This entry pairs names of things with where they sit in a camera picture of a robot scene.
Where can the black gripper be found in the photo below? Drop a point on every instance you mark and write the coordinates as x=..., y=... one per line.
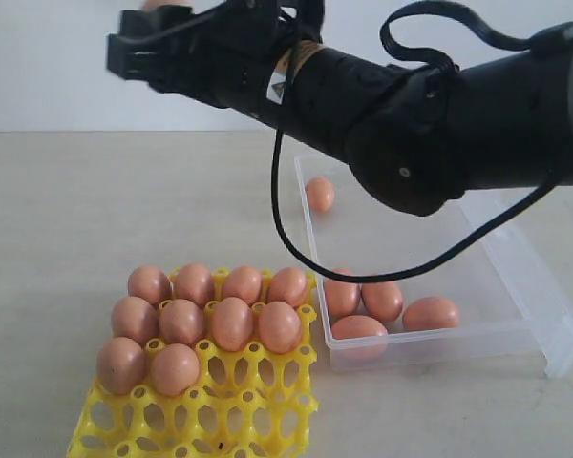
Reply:
x=248, y=57

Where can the brown egg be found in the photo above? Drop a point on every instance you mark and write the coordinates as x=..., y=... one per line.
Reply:
x=342, y=298
x=148, y=282
x=383, y=300
x=181, y=322
x=136, y=319
x=431, y=313
x=194, y=282
x=244, y=282
x=320, y=194
x=149, y=5
x=360, y=326
x=232, y=324
x=175, y=368
x=289, y=285
x=120, y=365

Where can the brown egg edge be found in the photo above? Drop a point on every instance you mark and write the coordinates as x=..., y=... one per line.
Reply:
x=279, y=327

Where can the yellow plastic egg tray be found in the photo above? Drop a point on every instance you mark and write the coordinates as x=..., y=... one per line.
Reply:
x=252, y=403

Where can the clear plastic container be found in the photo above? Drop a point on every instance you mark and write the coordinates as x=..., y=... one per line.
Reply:
x=509, y=301

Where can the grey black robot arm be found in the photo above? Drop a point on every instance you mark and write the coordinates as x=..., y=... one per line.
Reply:
x=415, y=133

